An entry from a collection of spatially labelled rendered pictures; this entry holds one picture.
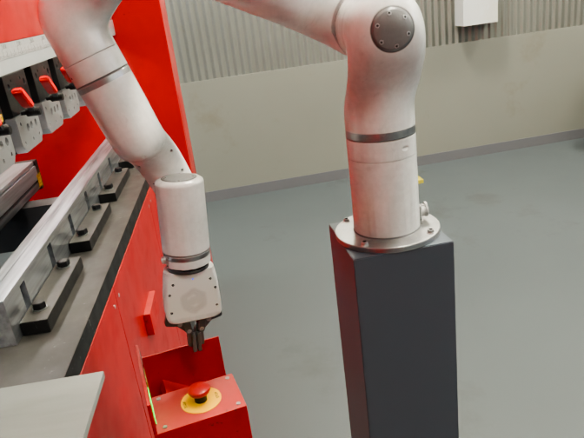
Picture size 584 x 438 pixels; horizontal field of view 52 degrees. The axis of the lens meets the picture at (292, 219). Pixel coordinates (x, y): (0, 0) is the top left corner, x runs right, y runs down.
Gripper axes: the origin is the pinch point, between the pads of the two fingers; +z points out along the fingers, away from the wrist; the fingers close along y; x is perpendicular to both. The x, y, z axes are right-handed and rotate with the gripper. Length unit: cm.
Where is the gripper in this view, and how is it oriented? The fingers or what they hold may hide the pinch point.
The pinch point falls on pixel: (195, 339)
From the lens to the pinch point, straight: 117.0
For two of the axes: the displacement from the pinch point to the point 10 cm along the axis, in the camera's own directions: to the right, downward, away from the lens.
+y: 9.4, -1.5, 3.1
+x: -3.4, -3.0, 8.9
